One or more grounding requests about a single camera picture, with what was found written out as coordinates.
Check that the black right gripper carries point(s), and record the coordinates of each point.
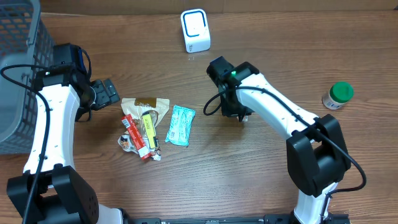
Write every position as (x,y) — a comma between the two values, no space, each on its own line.
(229,111)

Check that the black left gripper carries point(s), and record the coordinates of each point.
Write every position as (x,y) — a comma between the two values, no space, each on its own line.
(101,94)

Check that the beige brown snack pouch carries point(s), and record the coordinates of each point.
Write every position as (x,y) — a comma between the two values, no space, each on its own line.
(136,107)

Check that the red snack bar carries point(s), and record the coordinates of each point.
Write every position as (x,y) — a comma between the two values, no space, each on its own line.
(136,137)

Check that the snack wrapper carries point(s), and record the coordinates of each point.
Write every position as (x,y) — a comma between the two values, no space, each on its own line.
(126,143)

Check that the yellow highlighter pen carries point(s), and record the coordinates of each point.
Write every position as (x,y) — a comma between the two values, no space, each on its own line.
(150,130)

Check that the teal tissue pack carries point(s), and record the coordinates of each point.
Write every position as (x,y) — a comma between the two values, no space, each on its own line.
(180,126)

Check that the green lid jar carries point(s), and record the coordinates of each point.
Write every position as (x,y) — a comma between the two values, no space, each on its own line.
(338,95)

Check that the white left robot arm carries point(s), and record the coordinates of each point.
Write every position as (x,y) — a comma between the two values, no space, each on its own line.
(50,190)

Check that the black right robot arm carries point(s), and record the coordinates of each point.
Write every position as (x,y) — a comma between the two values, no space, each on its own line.
(316,149)

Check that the white barcode scanner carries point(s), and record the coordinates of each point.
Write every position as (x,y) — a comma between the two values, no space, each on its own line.
(196,31)

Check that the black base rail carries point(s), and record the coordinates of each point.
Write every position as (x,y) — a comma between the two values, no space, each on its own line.
(239,220)

